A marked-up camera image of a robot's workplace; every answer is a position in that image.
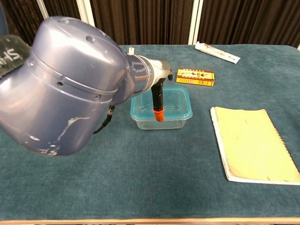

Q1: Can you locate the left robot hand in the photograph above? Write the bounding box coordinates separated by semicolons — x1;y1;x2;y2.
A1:
150;60;173;123

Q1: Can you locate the blue plastic lid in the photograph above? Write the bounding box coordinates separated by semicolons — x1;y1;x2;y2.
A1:
129;84;194;120

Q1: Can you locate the clear plastic container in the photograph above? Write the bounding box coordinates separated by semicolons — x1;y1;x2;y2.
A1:
135;114;190;130

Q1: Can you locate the yellow red small carton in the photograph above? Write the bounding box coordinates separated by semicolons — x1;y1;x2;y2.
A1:
176;67;215;87

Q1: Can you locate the dark brown curtain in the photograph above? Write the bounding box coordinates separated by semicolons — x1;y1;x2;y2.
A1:
0;0;300;47

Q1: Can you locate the white toothpaste tube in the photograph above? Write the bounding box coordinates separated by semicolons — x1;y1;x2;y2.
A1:
195;41;241;65

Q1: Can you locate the teal table cloth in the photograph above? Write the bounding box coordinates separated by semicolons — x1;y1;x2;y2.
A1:
0;44;300;221

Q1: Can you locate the yellow spiral notebook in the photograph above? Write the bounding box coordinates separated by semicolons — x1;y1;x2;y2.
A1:
210;106;300;186

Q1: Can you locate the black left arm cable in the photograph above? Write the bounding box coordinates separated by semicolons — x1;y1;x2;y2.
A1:
93;105;116;135

